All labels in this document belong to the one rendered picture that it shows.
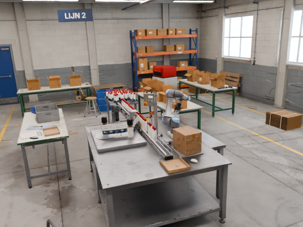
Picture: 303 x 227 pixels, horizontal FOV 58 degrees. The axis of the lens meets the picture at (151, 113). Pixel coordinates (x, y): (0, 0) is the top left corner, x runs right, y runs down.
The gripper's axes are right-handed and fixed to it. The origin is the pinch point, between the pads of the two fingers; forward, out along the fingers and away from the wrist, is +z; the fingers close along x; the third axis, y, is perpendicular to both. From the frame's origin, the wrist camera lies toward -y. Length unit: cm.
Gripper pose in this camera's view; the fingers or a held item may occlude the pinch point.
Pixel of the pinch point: (175, 114)
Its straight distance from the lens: 460.1
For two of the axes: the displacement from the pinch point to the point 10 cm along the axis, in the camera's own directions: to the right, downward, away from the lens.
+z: -2.5, 9.6, 1.4
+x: 8.8, 1.6, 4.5
